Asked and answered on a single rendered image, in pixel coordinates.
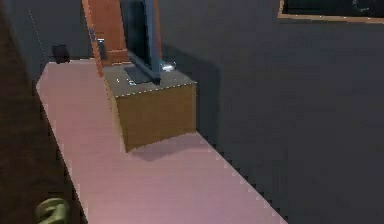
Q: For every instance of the brown wooden tv cabinet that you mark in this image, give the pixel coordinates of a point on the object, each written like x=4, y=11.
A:
x=156, y=113

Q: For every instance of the small silver object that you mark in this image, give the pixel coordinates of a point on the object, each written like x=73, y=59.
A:
x=167, y=67

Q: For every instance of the black television set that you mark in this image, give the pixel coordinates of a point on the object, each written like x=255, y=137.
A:
x=141, y=36

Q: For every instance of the orange wooden room door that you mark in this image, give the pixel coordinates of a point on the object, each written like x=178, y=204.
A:
x=108, y=30

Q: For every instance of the small black box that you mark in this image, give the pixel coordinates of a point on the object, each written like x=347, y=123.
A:
x=60, y=53

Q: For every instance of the framed wall picture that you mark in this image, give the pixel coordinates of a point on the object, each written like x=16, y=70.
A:
x=333, y=10

